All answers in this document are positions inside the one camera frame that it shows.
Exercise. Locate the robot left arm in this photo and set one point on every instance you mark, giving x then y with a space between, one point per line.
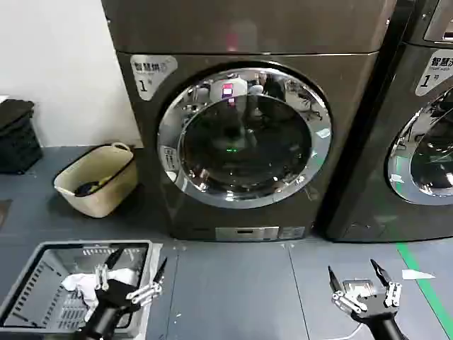
101 326

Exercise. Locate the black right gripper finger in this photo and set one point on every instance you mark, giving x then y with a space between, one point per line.
345 300
393 294

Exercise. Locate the green floor tape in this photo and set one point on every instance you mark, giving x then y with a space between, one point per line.
424 283

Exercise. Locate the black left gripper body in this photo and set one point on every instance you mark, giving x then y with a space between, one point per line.
115 295

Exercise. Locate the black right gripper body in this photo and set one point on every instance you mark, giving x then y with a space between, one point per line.
375 308

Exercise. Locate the round glass dryer door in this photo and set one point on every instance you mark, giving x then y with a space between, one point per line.
244 148

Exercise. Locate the grey slotted laundry basket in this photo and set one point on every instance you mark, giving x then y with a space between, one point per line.
32 280

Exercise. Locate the dark clothing with yellow trim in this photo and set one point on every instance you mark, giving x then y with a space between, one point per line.
86 187

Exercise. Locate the grey front-load dryer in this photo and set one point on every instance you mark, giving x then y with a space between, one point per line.
269 39

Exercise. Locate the metal floor socket plate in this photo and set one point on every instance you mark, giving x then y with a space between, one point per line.
357 287

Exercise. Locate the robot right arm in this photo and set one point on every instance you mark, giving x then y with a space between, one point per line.
387 331

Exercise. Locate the chrome-ringed round glass door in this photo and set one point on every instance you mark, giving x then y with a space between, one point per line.
428 170

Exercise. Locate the black folded cloth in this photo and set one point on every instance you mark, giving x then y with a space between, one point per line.
16 113

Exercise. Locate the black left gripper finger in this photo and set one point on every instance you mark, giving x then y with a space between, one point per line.
150 289
101 276

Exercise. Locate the beige plastic laundry tub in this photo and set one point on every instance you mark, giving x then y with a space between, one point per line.
106 184

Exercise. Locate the white cloth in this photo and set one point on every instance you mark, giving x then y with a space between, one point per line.
81 285

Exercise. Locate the grey dryer with cut-off door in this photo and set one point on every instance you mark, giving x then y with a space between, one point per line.
368 177

